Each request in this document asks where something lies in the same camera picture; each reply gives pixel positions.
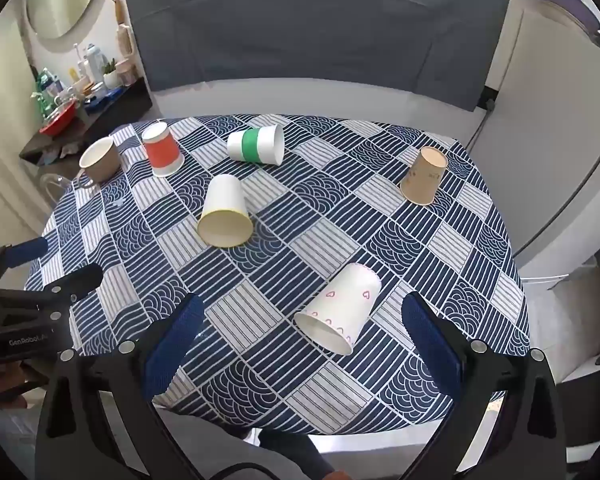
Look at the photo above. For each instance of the white paper cup green band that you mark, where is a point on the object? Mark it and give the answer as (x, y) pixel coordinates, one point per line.
(254, 144)

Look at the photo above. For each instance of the blue white patterned tablecloth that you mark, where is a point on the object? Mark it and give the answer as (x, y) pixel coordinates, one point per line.
(305, 230)

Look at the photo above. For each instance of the white paper cup pink hearts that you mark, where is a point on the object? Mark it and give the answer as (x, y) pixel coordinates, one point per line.
(342, 305)

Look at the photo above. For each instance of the green bottle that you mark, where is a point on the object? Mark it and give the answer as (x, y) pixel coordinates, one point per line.
(45, 90)

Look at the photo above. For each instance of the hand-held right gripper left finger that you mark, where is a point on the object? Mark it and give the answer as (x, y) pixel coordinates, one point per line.
(174, 347)

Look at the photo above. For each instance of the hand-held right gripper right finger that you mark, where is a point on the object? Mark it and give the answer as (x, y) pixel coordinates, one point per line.
(432, 347)

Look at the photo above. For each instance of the white refrigerator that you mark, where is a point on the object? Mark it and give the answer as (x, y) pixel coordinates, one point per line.
(550, 135)

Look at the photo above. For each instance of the red paper cup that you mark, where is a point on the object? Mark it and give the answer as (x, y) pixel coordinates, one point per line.
(163, 152)

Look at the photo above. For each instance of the brown ceramic mug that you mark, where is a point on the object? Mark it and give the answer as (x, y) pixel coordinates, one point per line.
(101, 161)

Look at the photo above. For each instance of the small potted plant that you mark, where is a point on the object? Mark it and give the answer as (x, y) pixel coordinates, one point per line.
(111, 74)

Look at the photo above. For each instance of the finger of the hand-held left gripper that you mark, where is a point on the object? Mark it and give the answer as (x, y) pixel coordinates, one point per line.
(77, 281)
(27, 251)

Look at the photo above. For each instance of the tan paper cup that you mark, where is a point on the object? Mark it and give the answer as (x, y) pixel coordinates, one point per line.
(424, 177)

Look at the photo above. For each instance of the grey fabric cover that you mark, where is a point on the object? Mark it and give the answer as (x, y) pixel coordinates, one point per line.
(320, 30)

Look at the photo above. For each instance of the dark side shelf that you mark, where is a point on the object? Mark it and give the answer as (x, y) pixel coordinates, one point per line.
(115, 107)

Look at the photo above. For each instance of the white pump bottle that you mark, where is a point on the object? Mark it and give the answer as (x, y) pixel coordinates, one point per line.
(94, 62)

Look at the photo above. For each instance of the white paper cup yellow rim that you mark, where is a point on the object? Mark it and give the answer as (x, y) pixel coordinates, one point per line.
(224, 212)

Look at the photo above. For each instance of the purple dish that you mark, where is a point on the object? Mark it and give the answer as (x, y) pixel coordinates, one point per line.
(567, 2)

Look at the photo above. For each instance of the red bowl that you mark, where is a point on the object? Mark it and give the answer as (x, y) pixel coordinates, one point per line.
(59, 117)

